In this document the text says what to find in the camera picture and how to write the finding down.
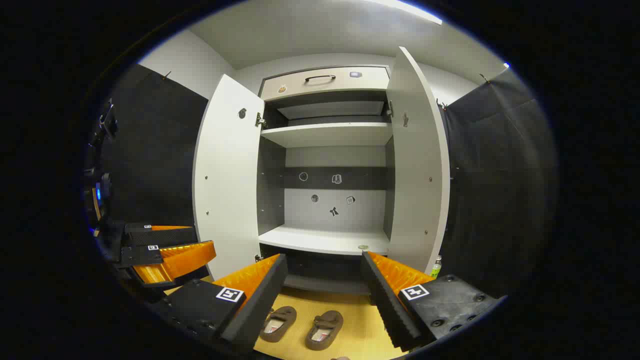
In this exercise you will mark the white cabinet door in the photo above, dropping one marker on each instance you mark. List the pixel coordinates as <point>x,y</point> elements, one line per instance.
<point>227,175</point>
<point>417,175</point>

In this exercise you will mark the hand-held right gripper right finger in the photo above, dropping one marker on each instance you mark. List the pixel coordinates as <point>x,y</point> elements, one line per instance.
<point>387,300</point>

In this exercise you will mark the white shoe cabinet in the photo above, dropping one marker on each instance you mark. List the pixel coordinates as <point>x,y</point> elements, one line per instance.
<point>325,135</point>

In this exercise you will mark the long ceiling light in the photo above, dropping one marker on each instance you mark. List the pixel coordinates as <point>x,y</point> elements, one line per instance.
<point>410,10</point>

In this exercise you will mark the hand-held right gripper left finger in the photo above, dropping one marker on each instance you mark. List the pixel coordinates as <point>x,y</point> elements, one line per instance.
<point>260,300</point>

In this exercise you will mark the brown fuzzy shoe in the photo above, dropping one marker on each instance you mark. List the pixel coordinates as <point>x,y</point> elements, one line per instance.
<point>277,325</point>
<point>324,330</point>

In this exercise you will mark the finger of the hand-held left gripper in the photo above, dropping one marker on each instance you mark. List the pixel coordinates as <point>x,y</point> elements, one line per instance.
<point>160,236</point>
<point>175,260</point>

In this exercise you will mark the green plastic bottle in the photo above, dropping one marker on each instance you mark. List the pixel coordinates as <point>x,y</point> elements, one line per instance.
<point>436,269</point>

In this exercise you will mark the beige cabinet drawer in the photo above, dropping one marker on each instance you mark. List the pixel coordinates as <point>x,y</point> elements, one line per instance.
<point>350,82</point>

